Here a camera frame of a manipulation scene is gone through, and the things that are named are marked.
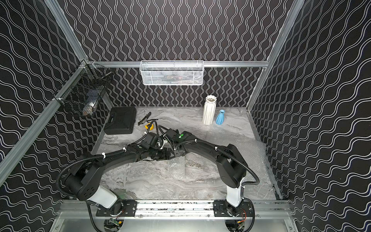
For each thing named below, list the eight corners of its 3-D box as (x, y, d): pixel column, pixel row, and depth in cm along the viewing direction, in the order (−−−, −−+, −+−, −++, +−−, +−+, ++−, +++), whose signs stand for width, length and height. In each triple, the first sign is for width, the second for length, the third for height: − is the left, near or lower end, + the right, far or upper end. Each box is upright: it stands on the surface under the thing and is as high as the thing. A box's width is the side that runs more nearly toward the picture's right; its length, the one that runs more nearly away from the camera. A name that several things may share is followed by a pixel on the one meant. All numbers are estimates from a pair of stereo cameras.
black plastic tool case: (105, 135, 106) (100, 130, 100) (115, 112, 120) (111, 106, 115) (132, 136, 106) (129, 130, 100) (138, 112, 120) (136, 106, 115)
